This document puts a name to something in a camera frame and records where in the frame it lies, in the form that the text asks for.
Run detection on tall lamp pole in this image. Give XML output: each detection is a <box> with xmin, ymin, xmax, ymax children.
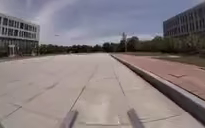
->
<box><xmin>121</xmin><ymin>31</ymin><xmax>128</xmax><ymax>53</ymax></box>

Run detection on pale concrete slab pavement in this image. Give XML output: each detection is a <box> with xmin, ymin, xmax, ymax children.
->
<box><xmin>0</xmin><ymin>53</ymin><xmax>205</xmax><ymax>128</ymax></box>

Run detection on row of trees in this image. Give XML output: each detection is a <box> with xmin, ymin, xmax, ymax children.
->
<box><xmin>39</xmin><ymin>32</ymin><xmax>205</xmax><ymax>56</ymax></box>

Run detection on robot's own part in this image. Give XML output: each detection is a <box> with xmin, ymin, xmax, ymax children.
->
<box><xmin>126</xmin><ymin>108</ymin><xmax>146</xmax><ymax>128</ymax></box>
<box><xmin>59</xmin><ymin>110</ymin><xmax>79</xmax><ymax>128</ymax></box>

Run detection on grey stone kerb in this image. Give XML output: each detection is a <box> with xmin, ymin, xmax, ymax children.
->
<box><xmin>109</xmin><ymin>53</ymin><xmax>205</xmax><ymax>128</ymax></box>

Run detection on red brick path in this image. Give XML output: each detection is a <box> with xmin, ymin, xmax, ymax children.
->
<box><xmin>113</xmin><ymin>53</ymin><xmax>205</xmax><ymax>106</ymax></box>

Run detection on grass lawn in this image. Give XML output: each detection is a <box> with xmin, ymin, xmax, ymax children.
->
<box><xmin>153</xmin><ymin>53</ymin><xmax>205</xmax><ymax>70</ymax></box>

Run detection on white building with dark windows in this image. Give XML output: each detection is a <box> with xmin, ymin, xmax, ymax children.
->
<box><xmin>0</xmin><ymin>9</ymin><xmax>41</xmax><ymax>57</ymax></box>

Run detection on grey building with window rows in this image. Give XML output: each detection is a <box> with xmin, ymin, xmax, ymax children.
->
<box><xmin>162</xmin><ymin>0</ymin><xmax>205</xmax><ymax>39</ymax></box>

